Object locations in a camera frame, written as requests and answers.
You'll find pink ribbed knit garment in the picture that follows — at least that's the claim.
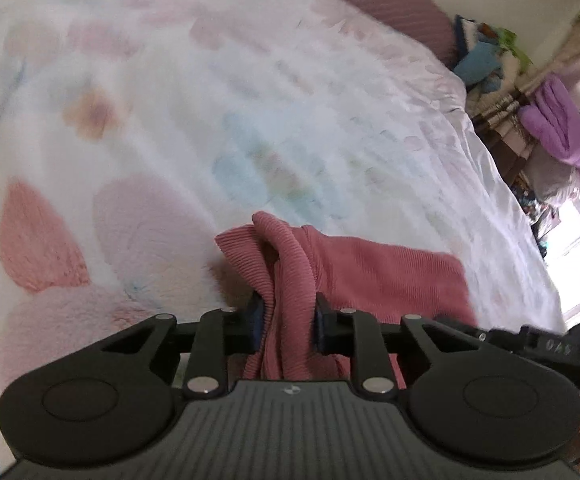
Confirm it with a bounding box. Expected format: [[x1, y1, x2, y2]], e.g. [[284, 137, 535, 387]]
[[215, 211, 476, 380]]

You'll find purple plush toy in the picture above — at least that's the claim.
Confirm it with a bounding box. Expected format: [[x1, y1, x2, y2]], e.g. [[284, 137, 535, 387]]
[[517, 74, 580, 174]]

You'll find white floral fleece blanket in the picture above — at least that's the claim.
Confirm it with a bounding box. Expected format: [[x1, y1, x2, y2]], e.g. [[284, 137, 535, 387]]
[[0, 0, 566, 473]]

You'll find blue plush toy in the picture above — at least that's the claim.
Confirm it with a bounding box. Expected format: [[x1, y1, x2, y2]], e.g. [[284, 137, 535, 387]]
[[453, 15, 504, 93]]

